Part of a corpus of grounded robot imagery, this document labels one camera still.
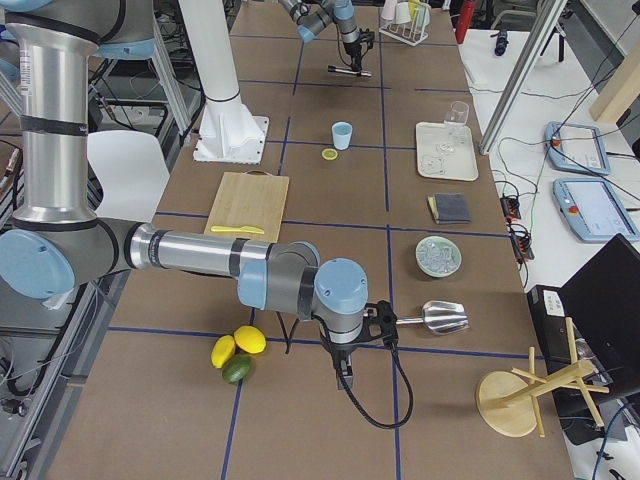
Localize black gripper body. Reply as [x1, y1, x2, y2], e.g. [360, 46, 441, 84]
[342, 28, 375, 68]
[322, 334, 364, 373]

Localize steel muddler black tip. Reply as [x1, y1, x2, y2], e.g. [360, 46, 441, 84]
[327, 65, 372, 78]

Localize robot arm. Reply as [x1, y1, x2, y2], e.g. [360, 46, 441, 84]
[1, 1, 370, 389]
[278, 0, 375, 78]

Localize pink cup in rack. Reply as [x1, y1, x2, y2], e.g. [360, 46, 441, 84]
[381, 0, 397, 22]

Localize white cup in rack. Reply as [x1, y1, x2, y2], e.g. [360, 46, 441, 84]
[393, 1, 411, 25]

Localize light blue cup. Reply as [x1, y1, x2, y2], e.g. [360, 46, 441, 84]
[331, 121, 353, 151]

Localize yellow cup in rack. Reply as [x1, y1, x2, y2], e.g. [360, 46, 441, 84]
[407, 1, 419, 20]

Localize green cup in rack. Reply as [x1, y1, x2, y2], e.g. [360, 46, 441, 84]
[413, 1, 431, 30]

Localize yellow lemon toy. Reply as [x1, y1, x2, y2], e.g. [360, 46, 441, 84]
[233, 325, 267, 354]
[210, 335, 236, 369]

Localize green lime toy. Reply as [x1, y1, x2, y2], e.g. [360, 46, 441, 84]
[222, 354, 252, 384]

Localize steel ice scoop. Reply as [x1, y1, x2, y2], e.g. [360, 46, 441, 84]
[396, 300, 470, 335]

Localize red cylinder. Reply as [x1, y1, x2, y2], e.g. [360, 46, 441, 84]
[455, 0, 476, 45]

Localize clear wine glass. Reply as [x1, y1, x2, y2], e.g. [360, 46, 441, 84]
[439, 101, 470, 153]

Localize cream bear print tray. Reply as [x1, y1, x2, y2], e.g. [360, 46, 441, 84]
[415, 122, 479, 182]

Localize green bowl of ice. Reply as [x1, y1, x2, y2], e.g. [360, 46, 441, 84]
[415, 236, 462, 278]

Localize wooden cutting board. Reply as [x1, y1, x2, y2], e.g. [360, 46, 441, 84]
[204, 172, 289, 243]

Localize folded grey cloth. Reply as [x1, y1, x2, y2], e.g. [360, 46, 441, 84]
[427, 193, 472, 224]

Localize round wooden stand base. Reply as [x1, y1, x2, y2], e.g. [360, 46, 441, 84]
[474, 316, 611, 439]

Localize yellow plastic knife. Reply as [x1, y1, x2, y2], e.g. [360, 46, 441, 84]
[210, 225, 265, 235]

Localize blue teach pendant far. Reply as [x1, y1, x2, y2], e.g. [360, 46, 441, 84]
[544, 122, 611, 175]

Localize blue teach pendant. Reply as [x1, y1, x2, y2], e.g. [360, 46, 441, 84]
[544, 122, 611, 175]
[552, 178, 639, 244]

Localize black laptop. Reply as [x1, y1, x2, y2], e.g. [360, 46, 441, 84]
[527, 232, 640, 401]

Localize white chair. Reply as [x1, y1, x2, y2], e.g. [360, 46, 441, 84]
[87, 130, 169, 222]

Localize blue teach pendant near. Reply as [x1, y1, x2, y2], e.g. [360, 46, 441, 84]
[552, 178, 639, 244]

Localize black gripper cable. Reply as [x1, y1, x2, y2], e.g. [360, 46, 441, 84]
[279, 299, 414, 429]

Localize white wire cup rack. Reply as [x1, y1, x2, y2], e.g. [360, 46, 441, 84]
[379, 14, 429, 46]

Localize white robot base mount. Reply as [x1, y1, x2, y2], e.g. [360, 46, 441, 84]
[193, 116, 269, 165]

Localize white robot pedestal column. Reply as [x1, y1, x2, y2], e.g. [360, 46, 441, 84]
[179, 0, 240, 103]

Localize aluminium frame post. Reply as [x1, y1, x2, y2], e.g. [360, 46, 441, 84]
[479, 0, 567, 155]

